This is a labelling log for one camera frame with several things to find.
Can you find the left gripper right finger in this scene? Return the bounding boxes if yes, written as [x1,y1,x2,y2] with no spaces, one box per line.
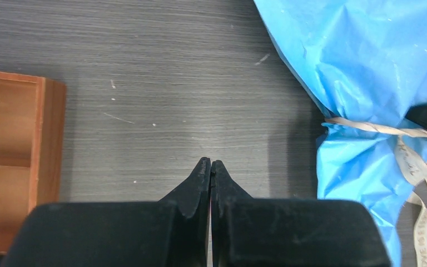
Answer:
[211,161,391,266]

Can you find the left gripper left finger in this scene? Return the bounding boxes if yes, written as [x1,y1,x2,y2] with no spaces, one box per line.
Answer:
[3,157,211,266]

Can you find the cream ribbon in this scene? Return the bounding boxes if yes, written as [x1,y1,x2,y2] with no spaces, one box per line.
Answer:
[325,117,427,266]

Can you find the blue paper flower bouquet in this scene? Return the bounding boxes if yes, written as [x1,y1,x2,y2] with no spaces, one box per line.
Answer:
[255,1,427,266]

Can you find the orange wooden tray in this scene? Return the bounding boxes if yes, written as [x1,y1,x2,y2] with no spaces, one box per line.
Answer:
[0,72,67,255]

